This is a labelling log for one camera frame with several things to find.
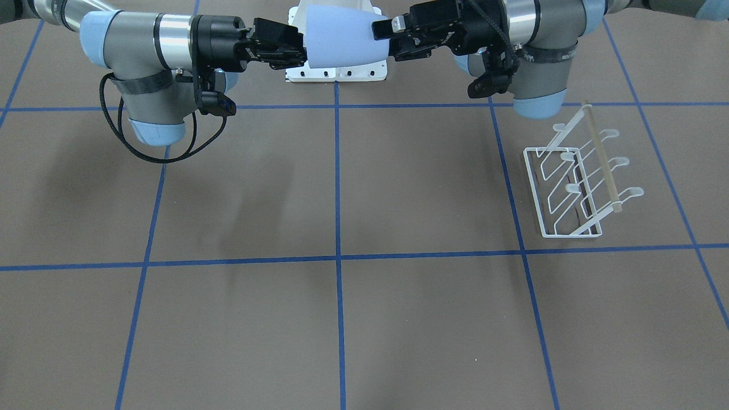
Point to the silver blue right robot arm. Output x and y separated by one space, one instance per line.
166 66

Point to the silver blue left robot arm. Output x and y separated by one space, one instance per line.
525 48

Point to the white wire cup holder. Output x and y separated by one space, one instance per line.
572 178

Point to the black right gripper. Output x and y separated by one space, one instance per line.
223 35

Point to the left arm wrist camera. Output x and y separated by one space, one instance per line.
493 72

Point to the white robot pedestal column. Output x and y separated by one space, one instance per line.
369 72

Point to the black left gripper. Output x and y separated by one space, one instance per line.
455 25

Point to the light blue cup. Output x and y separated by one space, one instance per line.
337 37

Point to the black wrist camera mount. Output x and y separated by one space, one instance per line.
210 93

